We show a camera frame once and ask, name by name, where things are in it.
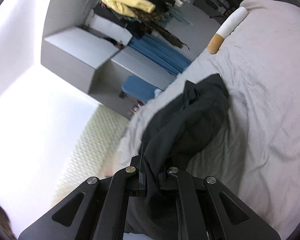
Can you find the black garment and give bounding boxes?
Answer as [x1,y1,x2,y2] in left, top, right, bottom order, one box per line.
[125,74,230,239]

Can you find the cream quilted headboard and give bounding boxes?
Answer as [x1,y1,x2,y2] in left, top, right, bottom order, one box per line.
[52,105,129,205]

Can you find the grey bed sheet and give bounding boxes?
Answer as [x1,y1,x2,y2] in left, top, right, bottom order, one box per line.
[114,0,300,239]

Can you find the bottles on nightstand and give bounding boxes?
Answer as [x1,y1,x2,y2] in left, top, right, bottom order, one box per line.
[131,100,144,114]

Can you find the blue chair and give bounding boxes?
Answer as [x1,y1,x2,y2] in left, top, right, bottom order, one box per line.
[122,76,162,103]

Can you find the blue curtain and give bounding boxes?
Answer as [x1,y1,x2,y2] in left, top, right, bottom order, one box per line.
[128,34,191,76]

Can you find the grey tall wardrobe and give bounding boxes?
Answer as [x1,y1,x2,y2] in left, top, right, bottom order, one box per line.
[41,0,174,118]

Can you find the cigarette shaped pillow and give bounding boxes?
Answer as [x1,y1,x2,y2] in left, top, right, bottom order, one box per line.
[207,7,248,54]

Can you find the black hanging coat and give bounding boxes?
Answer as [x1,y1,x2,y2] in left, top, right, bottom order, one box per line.
[93,3,152,39]

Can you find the brown patterned scarf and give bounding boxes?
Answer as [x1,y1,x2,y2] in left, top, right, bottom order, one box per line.
[130,8,189,49]

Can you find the yellow fleece jacket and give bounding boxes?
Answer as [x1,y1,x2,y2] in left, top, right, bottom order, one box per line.
[100,0,155,18]

